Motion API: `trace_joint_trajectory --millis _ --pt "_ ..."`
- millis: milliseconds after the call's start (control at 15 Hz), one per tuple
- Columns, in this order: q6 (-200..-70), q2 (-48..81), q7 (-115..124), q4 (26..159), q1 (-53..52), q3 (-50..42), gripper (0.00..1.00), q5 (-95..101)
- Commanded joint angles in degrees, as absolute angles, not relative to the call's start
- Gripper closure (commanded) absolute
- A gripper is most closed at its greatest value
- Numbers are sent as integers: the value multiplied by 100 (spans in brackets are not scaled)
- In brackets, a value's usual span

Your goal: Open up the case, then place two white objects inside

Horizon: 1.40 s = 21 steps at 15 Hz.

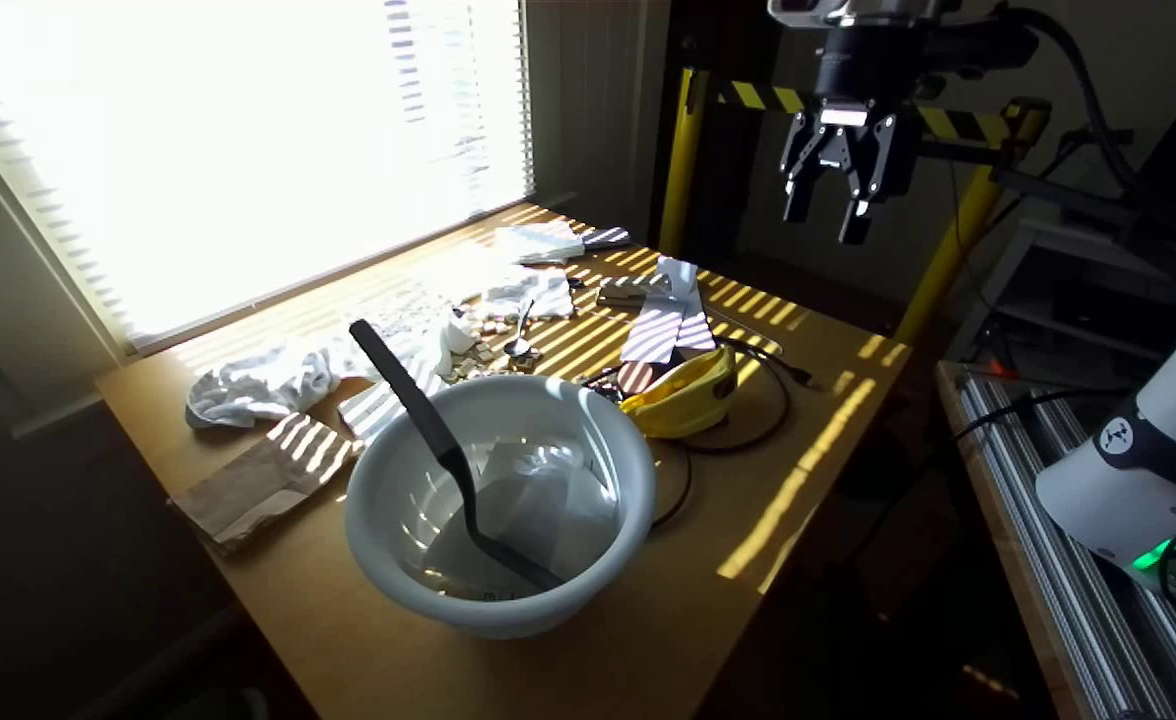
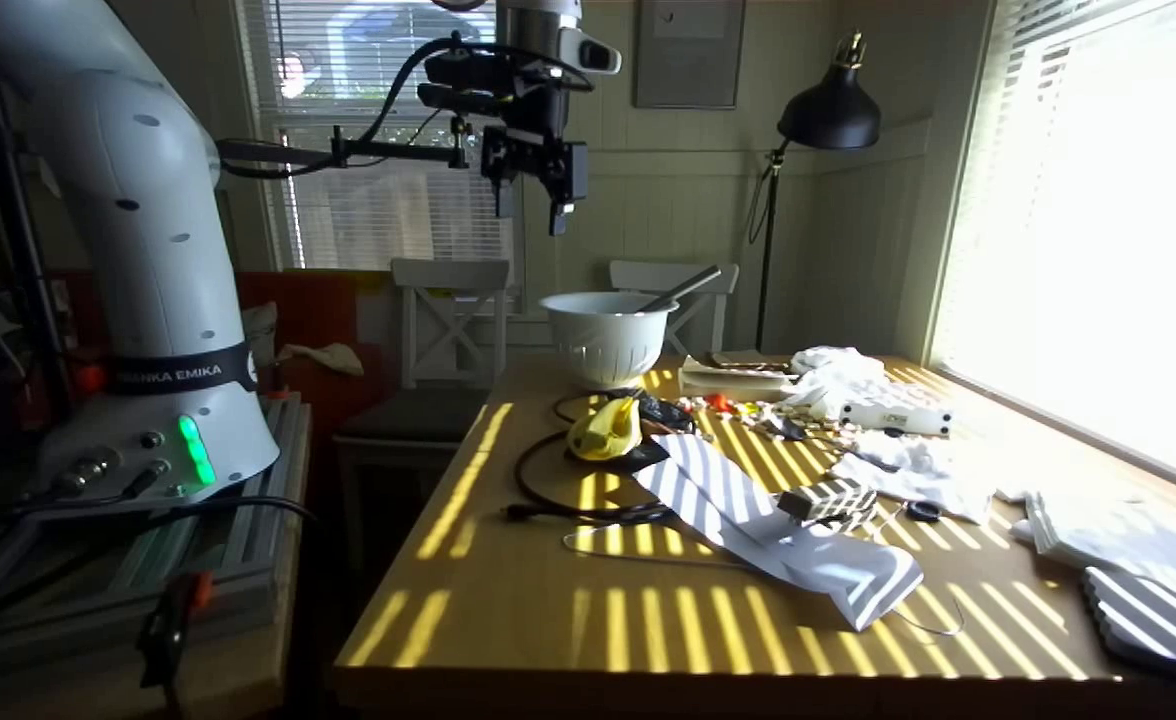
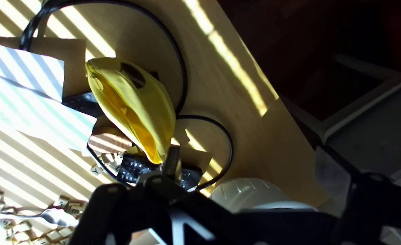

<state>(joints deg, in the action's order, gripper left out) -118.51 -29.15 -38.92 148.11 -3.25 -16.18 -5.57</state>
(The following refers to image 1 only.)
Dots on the white window blinds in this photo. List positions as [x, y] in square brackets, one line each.
[215, 135]

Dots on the white paper sheet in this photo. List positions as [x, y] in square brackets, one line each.
[549, 506]

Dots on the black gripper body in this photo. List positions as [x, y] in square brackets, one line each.
[875, 74]

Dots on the black spatula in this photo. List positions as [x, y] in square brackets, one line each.
[413, 395]

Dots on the yellow banana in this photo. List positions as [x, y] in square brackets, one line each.
[683, 403]

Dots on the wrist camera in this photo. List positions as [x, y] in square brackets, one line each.
[981, 41]

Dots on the long grey striped cloth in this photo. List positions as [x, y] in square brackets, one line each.
[670, 324]

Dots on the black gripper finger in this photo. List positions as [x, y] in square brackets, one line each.
[801, 164]
[875, 164]

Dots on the small white rumpled cloth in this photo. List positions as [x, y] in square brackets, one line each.
[529, 292]

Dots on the large white bowl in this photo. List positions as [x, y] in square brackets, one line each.
[388, 514]

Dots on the yellow black striped barrier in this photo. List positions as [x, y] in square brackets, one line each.
[950, 252]

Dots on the small white tube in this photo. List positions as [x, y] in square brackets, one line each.
[458, 331]

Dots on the dark folded cloth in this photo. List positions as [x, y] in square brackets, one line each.
[611, 239]

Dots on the white folded cloth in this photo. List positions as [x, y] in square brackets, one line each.
[542, 241]

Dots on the brown folded cloth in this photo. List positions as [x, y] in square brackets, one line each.
[251, 495]

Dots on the white shelf unit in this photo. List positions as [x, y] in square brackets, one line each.
[1053, 292]

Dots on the white crumpled cloth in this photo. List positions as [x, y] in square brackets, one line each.
[255, 387]

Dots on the aluminium rail robot platform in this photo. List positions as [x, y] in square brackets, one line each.
[1093, 642]

